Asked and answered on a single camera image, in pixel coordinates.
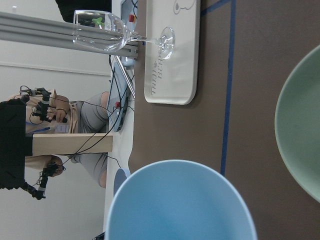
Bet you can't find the light blue plastic cup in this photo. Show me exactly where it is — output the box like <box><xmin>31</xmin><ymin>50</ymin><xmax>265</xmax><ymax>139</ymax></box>
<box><xmin>105</xmin><ymin>160</ymin><xmax>258</xmax><ymax>240</ymax></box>

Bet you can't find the blue bowl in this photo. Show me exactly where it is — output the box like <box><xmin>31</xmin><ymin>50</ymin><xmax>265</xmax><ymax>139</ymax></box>
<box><xmin>113</xmin><ymin>168</ymin><xmax>131</xmax><ymax>196</ymax></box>

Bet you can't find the green bowl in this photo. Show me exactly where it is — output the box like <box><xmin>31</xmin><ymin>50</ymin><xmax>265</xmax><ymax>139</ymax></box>
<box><xmin>274</xmin><ymin>46</ymin><xmax>320</xmax><ymax>201</ymax></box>

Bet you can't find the cream bear tray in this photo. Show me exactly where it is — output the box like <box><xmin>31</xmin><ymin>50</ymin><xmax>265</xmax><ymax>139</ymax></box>
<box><xmin>144</xmin><ymin>0</ymin><xmax>201</xmax><ymax>105</ymax></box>

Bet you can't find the blue teach pendant tablet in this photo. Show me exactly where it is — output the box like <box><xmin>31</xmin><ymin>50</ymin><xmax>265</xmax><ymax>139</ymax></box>
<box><xmin>107</xmin><ymin>62</ymin><xmax>131</xmax><ymax>132</ymax></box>

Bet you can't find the clear wine glass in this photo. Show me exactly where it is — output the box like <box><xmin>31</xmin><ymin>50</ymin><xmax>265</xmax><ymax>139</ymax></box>
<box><xmin>72</xmin><ymin>9</ymin><xmax>176</xmax><ymax>60</ymax></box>

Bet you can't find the seated person in beige shirt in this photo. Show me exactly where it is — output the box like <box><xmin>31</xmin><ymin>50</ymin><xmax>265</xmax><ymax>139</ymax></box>
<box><xmin>25</xmin><ymin>89</ymin><xmax>109</xmax><ymax>188</ymax></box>

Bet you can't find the silver rod with green clip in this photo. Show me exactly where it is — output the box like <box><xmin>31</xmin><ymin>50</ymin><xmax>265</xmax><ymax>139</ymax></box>
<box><xmin>92</xmin><ymin>17</ymin><xmax>136</xmax><ymax>99</ymax></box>

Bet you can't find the light wooden board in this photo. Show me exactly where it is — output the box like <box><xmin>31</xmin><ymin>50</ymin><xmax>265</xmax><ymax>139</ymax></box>
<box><xmin>32</xmin><ymin>133</ymin><xmax>113</xmax><ymax>156</ymax></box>

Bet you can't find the person in black shirt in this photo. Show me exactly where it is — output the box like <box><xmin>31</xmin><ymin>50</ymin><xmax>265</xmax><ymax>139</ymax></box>
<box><xmin>55</xmin><ymin>0</ymin><xmax>112</xmax><ymax>23</ymax></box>

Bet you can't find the aluminium frame post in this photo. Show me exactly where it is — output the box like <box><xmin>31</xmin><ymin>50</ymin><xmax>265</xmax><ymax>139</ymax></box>
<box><xmin>0</xmin><ymin>12</ymin><xmax>138</xmax><ymax>59</ymax></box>

